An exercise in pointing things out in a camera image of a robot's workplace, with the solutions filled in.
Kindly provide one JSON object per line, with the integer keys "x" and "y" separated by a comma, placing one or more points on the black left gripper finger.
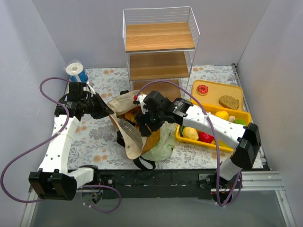
{"x": 106, "y": 111}
{"x": 102, "y": 106}

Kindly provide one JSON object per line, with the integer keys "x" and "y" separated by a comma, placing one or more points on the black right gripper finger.
{"x": 155, "y": 123}
{"x": 141, "y": 121}

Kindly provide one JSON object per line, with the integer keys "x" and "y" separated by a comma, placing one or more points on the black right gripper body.
{"x": 147, "y": 122}

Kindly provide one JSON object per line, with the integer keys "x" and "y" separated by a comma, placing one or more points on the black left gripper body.
{"x": 96, "y": 108}

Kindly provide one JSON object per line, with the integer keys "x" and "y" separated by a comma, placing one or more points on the clear plastic water bottle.
{"x": 131, "y": 131}

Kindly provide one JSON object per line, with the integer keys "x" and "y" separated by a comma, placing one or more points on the orange snack packet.
{"x": 130, "y": 115}

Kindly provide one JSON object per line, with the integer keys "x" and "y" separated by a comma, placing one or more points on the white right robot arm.
{"x": 243, "y": 139}

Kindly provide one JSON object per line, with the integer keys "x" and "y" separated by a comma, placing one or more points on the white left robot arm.
{"x": 53, "y": 180}

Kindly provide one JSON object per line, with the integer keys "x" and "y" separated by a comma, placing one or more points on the light green plastic bag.
{"x": 163, "y": 149}

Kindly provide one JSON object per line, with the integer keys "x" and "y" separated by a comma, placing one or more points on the dark green toy chili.
{"x": 181, "y": 128}

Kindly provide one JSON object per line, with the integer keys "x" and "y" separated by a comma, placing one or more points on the yellow plastic bin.
{"x": 201, "y": 142}

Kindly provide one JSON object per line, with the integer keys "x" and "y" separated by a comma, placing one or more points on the floral patterned table mat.
{"x": 95, "y": 143}

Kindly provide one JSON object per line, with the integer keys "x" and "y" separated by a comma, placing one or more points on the blue wrapped toilet paper roll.
{"x": 76, "y": 72}

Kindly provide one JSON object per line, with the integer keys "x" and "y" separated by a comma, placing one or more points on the yellow toy lemon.
{"x": 190, "y": 133}

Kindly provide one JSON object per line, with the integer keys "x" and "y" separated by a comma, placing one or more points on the red toy donut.
{"x": 202, "y": 90}

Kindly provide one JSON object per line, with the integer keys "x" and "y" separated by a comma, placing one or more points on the red toy pepper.
{"x": 204, "y": 137}

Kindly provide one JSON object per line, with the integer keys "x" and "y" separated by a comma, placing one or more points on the yellow flat tray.
{"x": 216, "y": 90}

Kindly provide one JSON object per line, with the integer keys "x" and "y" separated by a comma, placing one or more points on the yellow toy bell pepper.
{"x": 222, "y": 114}

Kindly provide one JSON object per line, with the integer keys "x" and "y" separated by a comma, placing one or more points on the brown bread slice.
{"x": 229, "y": 102}

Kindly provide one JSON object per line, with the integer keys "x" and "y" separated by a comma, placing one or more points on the white toy garlic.
{"x": 231, "y": 118}

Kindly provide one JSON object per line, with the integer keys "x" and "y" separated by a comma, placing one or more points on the green toy leaf vegetable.
{"x": 240, "y": 121}

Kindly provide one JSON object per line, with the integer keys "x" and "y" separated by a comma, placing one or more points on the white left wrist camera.
{"x": 89, "y": 88}

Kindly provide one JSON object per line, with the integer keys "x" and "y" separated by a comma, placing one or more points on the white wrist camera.
{"x": 89, "y": 88}
{"x": 139, "y": 100}

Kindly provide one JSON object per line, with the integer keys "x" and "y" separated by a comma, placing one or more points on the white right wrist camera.
{"x": 139, "y": 100}

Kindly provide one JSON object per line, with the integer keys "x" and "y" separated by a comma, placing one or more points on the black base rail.
{"x": 165, "y": 183}

